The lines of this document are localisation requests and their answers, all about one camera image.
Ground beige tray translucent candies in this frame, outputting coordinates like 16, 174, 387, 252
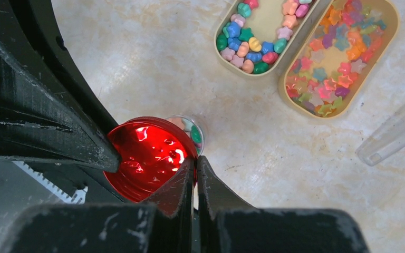
279, 1, 399, 120

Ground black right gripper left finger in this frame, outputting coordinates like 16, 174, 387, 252
0, 158, 194, 252

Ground clear plastic scoop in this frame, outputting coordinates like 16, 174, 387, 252
355, 104, 405, 166

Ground red jar lid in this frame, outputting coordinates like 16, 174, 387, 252
104, 116, 198, 202

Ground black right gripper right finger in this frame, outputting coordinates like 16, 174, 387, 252
196, 156, 369, 252

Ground clear plastic jar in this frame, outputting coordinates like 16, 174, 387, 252
166, 114, 207, 155

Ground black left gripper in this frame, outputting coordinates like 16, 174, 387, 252
0, 1, 121, 172

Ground beige tray opaque candies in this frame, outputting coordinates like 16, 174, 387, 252
214, 1, 332, 79

